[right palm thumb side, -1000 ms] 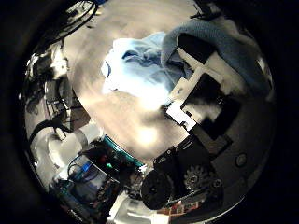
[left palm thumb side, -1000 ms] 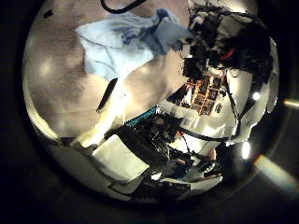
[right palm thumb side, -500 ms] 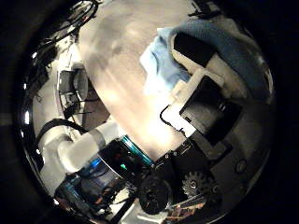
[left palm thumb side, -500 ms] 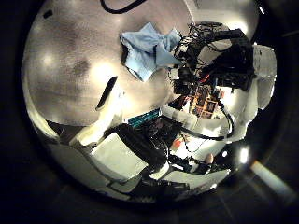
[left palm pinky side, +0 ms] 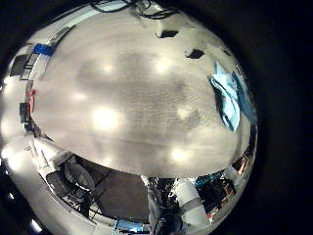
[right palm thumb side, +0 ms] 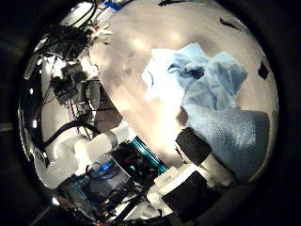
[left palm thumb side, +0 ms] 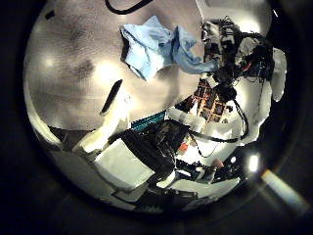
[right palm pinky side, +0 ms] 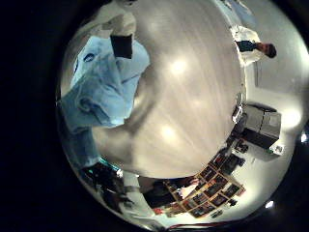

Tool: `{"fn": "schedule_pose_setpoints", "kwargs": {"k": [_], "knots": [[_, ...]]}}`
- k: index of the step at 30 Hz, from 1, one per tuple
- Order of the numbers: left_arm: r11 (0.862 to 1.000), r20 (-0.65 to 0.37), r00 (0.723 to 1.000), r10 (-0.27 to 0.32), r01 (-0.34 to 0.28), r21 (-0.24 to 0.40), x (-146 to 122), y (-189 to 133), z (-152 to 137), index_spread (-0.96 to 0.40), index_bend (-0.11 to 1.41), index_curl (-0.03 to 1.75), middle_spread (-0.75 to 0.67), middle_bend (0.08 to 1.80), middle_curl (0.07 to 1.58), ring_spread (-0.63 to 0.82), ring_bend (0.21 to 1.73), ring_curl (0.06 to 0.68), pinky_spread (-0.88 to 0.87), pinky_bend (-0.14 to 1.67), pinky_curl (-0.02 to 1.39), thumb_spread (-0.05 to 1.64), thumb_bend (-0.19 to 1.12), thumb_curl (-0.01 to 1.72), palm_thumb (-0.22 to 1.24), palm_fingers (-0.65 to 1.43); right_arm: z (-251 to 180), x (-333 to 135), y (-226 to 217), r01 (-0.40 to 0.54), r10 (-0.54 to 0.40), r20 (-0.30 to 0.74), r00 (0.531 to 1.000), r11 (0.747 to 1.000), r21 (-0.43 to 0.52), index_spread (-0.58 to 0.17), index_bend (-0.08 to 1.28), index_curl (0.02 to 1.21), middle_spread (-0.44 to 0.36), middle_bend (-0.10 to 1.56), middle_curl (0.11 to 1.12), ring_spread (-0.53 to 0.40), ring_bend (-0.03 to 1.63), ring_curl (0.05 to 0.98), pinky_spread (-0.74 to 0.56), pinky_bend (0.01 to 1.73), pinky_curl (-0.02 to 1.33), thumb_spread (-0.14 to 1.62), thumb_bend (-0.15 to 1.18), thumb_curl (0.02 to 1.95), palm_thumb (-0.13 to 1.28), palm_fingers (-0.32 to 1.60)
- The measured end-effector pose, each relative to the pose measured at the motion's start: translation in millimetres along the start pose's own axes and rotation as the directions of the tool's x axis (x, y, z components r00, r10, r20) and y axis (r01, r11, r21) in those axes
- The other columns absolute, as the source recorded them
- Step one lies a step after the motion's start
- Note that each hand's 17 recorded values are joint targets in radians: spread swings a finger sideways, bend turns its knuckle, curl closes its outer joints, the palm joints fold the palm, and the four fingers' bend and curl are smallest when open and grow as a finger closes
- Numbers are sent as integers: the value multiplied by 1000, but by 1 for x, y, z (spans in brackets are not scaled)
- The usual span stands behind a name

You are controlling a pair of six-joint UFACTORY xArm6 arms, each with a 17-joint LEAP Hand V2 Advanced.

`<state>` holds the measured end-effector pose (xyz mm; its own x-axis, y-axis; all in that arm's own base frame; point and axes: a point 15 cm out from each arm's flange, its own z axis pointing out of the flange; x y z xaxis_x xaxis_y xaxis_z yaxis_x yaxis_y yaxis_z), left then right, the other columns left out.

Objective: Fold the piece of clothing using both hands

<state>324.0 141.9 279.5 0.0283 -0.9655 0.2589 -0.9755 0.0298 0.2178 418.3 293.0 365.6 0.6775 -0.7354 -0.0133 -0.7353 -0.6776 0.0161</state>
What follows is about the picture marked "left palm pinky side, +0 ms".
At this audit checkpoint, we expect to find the grey chair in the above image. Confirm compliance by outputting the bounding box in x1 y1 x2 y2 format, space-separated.
45 160 96 210

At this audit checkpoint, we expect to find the looped black cable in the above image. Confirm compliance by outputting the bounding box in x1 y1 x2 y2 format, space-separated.
135 1 180 21

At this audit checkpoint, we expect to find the orange rack with dark compartments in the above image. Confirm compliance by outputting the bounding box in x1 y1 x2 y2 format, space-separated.
232 154 251 177

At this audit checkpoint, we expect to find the small black box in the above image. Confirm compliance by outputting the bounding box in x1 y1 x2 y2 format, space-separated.
9 53 31 78

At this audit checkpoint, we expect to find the teal strip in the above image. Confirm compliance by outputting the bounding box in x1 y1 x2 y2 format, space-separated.
194 170 226 189

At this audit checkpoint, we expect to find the light blue piece of clothing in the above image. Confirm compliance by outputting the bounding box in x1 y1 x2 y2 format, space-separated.
209 61 258 133

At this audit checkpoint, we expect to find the small red clamp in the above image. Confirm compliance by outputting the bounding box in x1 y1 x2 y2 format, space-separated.
27 88 39 113

